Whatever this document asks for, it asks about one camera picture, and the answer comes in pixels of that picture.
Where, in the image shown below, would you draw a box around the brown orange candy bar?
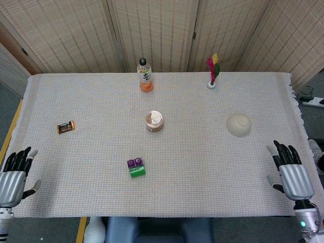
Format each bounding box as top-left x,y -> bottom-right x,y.
56,119 -> 76,135

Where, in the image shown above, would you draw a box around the colourful feather shuttlecock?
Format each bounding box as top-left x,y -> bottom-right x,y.
206,52 -> 221,90

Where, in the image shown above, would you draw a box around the orange drink bottle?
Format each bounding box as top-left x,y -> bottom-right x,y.
137,57 -> 154,93

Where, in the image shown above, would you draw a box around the beige woven folding screen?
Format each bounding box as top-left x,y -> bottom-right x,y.
0,0 -> 324,93

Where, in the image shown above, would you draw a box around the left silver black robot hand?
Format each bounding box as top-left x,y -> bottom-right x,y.
0,146 -> 43,208

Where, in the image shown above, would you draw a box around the purple toy brick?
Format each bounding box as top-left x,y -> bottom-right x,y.
126,157 -> 144,169

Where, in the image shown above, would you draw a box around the white upturned bowl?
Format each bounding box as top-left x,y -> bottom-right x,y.
225,113 -> 252,138

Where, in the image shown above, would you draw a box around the black power adapter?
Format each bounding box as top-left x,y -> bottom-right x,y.
297,86 -> 315,102

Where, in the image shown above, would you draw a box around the white power strip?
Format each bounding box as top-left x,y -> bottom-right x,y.
302,97 -> 324,109

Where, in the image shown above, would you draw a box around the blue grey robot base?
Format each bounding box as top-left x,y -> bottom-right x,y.
105,216 -> 215,243

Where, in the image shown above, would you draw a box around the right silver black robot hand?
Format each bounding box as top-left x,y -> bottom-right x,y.
266,140 -> 316,203

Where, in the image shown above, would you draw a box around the white robot torso cover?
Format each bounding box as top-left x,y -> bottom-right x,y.
84,217 -> 106,243

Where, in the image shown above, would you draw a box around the white woven tablecloth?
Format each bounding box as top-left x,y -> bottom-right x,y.
0,72 -> 316,219

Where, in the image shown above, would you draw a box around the green and purple toy block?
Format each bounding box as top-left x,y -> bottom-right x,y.
128,164 -> 147,179

